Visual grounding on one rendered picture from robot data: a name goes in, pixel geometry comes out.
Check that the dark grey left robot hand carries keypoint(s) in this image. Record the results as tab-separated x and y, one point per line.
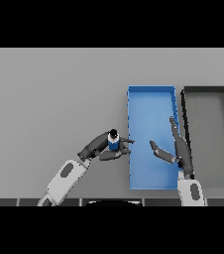
97	144

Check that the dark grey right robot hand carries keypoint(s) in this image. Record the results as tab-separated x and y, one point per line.
182	152

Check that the blue pipe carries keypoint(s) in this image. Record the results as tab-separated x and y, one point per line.
113	141

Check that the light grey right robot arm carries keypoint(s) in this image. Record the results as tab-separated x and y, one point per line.
191	192

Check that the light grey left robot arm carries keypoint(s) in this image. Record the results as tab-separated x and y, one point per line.
63	183

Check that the dark grey bin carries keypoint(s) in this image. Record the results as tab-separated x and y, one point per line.
209	139

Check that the blue bin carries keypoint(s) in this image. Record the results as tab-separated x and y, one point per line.
150	132

